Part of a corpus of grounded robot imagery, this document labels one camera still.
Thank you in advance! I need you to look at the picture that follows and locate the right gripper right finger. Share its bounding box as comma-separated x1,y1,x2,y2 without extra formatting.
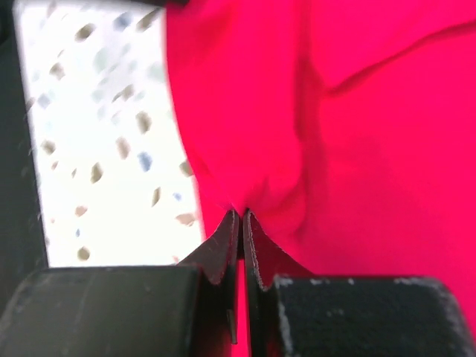
242,212,475,356

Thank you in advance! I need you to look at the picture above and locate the red t shirt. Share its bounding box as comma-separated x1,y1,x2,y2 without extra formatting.
165,1,475,356

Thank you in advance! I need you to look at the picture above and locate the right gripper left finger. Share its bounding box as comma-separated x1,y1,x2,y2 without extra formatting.
1,211,239,357

